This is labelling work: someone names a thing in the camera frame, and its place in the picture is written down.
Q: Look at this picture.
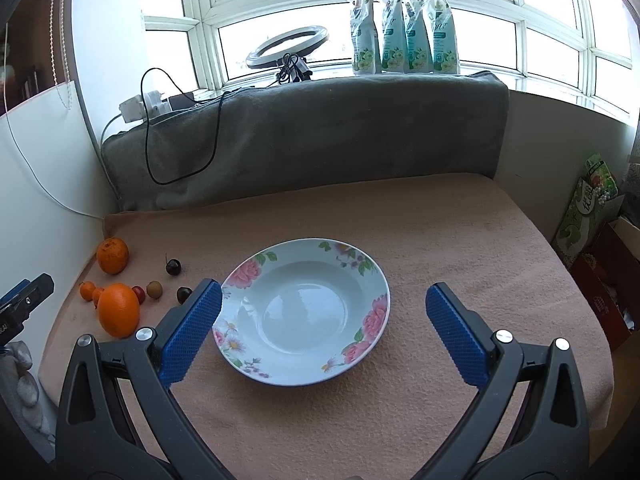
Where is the refill pouch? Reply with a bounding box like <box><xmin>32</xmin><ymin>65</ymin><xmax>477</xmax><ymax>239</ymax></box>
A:
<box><xmin>426</xmin><ymin>0</ymin><xmax>460</xmax><ymax>74</ymax></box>
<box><xmin>346</xmin><ymin>0</ymin><xmax>380</xmax><ymax>76</ymax></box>
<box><xmin>378</xmin><ymin>0</ymin><xmax>407</xmax><ymax>73</ymax></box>
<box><xmin>401</xmin><ymin>0</ymin><xmax>434</xmax><ymax>74</ymax></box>

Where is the grey green blanket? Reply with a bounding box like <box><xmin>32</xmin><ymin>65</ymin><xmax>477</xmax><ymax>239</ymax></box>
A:
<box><xmin>101</xmin><ymin>72</ymin><xmax>510</xmax><ymax>211</ymax></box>

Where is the dark cherry with stem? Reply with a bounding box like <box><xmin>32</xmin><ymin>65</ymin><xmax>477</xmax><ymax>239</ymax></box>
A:
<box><xmin>165</xmin><ymin>258</ymin><xmax>182</xmax><ymax>278</ymax></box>

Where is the green juice carton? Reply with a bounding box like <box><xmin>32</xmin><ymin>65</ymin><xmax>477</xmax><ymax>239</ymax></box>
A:
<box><xmin>551</xmin><ymin>153</ymin><xmax>620</xmax><ymax>269</ymax></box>

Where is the large smooth orange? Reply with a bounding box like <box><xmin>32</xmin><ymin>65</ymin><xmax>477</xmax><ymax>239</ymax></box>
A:
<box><xmin>96</xmin><ymin>283</ymin><xmax>140</xmax><ymax>339</ymax></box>

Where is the white cable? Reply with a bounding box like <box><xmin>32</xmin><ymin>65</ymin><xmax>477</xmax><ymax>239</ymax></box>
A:
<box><xmin>2</xmin><ymin>64</ymin><xmax>106</xmax><ymax>222</ymax></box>

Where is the spotted orange tangerine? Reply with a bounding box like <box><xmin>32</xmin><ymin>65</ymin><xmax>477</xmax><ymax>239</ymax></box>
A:
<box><xmin>96</xmin><ymin>237</ymin><xmax>129</xmax><ymax>275</ymax></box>

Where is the floral white plate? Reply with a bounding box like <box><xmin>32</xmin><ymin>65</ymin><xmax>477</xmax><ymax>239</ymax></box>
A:
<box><xmin>213</xmin><ymin>238</ymin><xmax>392</xmax><ymax>387</ymax></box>

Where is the brown longan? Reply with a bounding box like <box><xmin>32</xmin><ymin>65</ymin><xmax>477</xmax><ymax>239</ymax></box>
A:
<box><xmin>145</xmin><ymin>281</ymin><xmax>164</xmax><ymax>300</ymax></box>

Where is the small mandarin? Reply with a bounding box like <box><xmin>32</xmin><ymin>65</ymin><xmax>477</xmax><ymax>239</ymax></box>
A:
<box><xmin>92</xmin><ymin>287</ymin><xmax>104</xmax><ymax>308</ymax></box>
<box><xmin>78</xmin><ymin>281</ymin><xmax>96</xmax><ymax>302</ymax></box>

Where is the black cable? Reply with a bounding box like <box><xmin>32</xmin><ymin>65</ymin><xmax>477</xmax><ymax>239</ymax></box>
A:
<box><xmin>140</xmin><ymin>66</ymin><xmax>241</xmax><ymax>187</ymax></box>

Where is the white power strip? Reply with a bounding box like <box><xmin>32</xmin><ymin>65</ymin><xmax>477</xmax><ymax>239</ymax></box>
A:
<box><xmin>118</xmin><ymin>90</ymin><xmax>172</xmax><ymax>122</ymax></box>

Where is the red cardboard box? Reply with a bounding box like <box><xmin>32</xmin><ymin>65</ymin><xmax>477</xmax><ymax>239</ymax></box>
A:
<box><xmin>570</xmin><ymin>218</ymin><xmax>640</xmax><ymax>351</ymax></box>

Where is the ring light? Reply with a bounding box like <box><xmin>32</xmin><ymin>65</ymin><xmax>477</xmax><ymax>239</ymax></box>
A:
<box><xmin>245</xmin><ymin>25</ymin><xmax>329</xmax><ymax>86</ymax></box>

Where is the dark cherry without stem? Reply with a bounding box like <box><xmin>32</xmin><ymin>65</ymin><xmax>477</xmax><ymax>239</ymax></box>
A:
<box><xmin>176</xmin><ymin>286</ymin><xmax>192</xmax><ymax>304</ymax></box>

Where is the small cherry tomato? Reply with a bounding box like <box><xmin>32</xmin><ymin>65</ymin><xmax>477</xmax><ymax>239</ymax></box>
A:
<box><xmin>132</xmin><ymin>286</ymin><xmax>146</xmax><ymax>304</ymax></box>

